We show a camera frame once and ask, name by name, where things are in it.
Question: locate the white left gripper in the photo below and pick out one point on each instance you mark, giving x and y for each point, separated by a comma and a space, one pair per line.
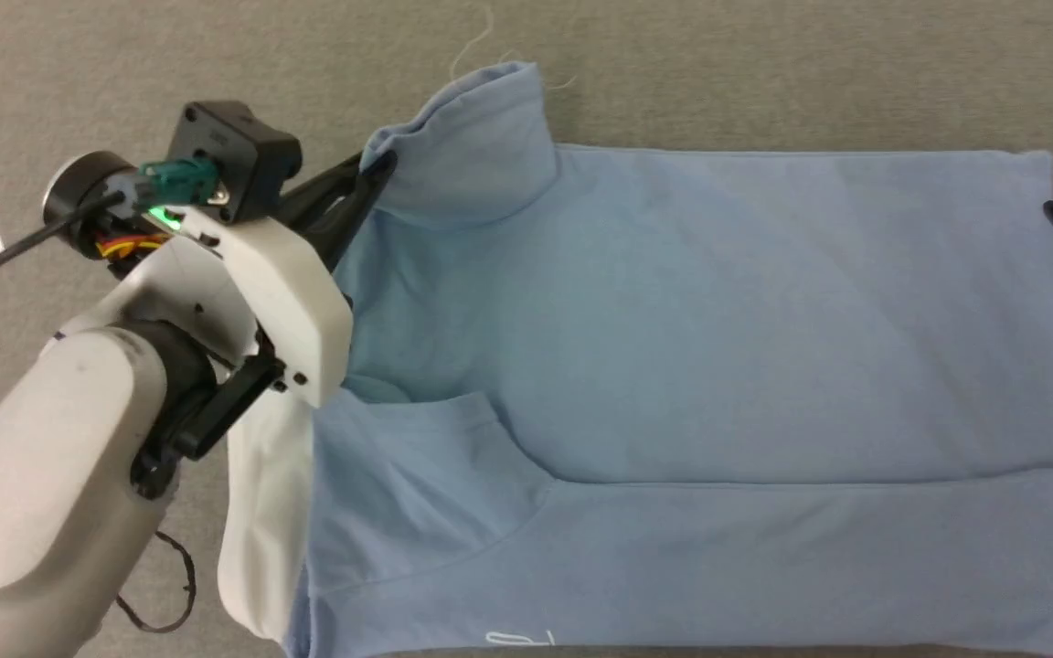
280, 292

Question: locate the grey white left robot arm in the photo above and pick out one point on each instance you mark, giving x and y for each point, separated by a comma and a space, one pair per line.
33, 475

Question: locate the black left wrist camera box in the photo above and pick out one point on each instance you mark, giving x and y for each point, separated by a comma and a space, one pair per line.
234, 146

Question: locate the black thread loop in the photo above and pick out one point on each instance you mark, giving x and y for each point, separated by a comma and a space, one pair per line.
191, 574

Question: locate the light blue polo shirt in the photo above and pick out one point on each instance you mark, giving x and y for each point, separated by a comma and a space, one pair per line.
718, 320

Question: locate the grey fabric sofa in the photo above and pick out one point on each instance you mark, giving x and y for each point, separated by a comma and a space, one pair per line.
764, 73

